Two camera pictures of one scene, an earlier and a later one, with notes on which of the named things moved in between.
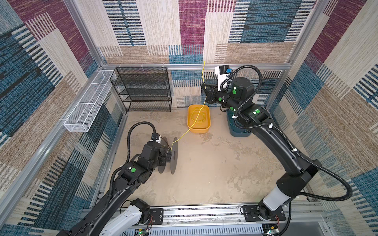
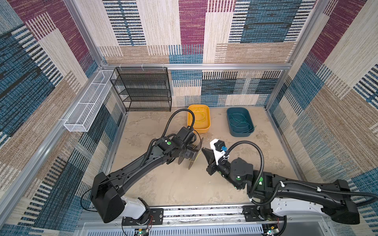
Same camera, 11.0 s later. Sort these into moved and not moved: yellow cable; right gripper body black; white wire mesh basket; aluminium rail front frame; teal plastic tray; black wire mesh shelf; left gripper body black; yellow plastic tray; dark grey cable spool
Moved: yellow cable; right gripper body black; left gripper body black; dark grey cable spool
Not moved: aluminium rail front frame; teal plastic tray; white wire mesh basket; yellow plastic tray; black wire mesh shelf
